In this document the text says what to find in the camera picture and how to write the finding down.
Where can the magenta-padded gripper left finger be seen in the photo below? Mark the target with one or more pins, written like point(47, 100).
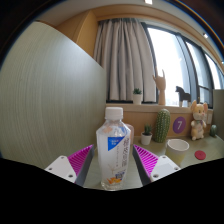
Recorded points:
point(66, 165)

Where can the black horse figurine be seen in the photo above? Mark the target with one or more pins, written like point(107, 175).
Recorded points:
point(182, 95)

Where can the clear plastic drink bottle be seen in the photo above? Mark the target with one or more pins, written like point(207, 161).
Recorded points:
point(113, 150)

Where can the flat round red coaster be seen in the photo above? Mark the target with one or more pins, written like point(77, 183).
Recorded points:
point(200, 155)

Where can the mouse plush toy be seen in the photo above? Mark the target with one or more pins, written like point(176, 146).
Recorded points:
point(198, 123)

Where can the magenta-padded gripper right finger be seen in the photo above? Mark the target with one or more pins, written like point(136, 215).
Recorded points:
point(156, 165)

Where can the cream white cup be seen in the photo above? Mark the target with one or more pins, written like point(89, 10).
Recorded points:
point(176, 151)

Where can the dark-framed window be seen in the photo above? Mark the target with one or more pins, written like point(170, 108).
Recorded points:
point(166, 63)

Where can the tall green cactus ornament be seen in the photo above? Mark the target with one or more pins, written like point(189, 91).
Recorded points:
point(162, 126)

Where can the green desk partition panel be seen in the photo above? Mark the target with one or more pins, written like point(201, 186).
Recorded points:
point(50, 100)
point(218, 113)

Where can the beige pleated curtain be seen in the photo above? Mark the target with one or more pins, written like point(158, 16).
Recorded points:
point(123, 60)

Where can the white wall socket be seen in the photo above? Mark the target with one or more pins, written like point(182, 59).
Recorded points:
point(209, 118)

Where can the round purple number sign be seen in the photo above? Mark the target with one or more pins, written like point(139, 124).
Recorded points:
point(179, 125)

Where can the small plant in white pot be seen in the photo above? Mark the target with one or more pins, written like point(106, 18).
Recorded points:
point(137, 97)
point(146, 137)

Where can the wooden hand model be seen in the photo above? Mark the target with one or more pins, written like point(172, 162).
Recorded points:
point(161, 90)

